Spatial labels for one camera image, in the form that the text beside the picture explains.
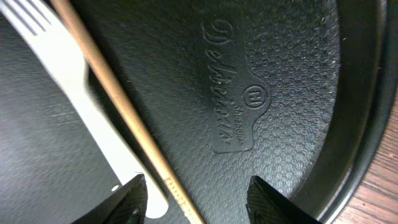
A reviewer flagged white plastic fork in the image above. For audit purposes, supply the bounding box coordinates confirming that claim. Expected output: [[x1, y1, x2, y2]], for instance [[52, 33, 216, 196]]
[[1, 0, 169, 218]]

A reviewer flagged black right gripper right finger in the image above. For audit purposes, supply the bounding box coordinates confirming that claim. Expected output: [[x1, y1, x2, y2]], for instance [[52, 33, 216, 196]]
[[246, 175, 320, 224]]

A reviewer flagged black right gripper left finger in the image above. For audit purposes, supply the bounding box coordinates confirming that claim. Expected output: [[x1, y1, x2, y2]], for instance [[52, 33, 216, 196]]
[[72, 174, 148, 224]]

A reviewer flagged wooden chopstick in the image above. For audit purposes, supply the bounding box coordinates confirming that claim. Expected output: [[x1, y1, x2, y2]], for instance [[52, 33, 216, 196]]
[[51, 0, 205, 224]]

